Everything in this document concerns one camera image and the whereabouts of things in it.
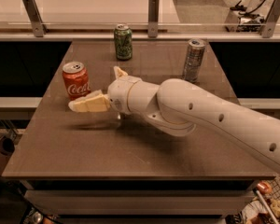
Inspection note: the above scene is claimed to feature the silver slim energy can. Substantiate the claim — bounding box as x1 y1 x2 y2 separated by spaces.
182 38 206 83

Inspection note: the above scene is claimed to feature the metal glass bracket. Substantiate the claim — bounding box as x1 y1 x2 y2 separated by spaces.
22 0 47 37
147 0 160 38
260 0 280 38

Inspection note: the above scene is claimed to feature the dark round object left floor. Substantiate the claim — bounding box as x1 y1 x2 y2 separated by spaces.
0 137 15 156

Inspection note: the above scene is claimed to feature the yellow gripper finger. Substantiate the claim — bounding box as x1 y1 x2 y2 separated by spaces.
68 90 110 113
113 66 128 79

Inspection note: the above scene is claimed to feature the background robot base with cable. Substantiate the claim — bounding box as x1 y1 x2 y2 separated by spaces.
225 0 268 33

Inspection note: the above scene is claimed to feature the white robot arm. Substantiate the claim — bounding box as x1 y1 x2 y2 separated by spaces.
68 66 280 174

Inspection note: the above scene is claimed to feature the green soda can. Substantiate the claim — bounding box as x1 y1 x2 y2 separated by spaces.
114 23 133 61

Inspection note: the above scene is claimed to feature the wire basket with items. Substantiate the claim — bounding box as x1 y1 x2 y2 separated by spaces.
239 180 280 224

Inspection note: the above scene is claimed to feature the right metal glass bracket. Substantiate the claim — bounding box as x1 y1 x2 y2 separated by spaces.
260 0 280 38

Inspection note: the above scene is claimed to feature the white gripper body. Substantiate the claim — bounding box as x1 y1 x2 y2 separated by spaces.
107 76 141 114

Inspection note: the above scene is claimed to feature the red Coca-Cola can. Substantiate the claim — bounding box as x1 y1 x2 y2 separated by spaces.
63 61 91 100

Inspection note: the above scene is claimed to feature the left metal glass bracket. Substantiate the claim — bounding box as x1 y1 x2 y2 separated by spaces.
22 0 47 37

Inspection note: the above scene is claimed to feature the middle metal glass bracket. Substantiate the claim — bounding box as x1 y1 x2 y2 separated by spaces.
147 0 160 38

